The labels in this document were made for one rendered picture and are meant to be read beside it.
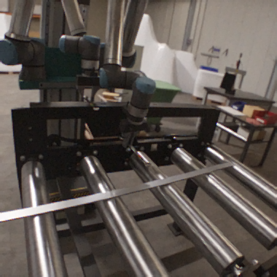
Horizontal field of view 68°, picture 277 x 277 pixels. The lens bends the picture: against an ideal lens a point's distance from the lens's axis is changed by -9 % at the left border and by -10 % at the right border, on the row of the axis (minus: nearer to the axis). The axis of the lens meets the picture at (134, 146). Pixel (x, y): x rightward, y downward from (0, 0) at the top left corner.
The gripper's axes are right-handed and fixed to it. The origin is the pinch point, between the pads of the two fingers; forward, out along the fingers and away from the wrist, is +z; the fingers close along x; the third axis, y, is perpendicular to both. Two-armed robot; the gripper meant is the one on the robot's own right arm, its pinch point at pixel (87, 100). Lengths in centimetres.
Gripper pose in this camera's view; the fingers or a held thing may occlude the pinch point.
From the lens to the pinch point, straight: 125.3
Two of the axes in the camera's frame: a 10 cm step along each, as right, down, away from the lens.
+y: -4.2, -4.5, 7.9
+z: -1.4, 8.9, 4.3
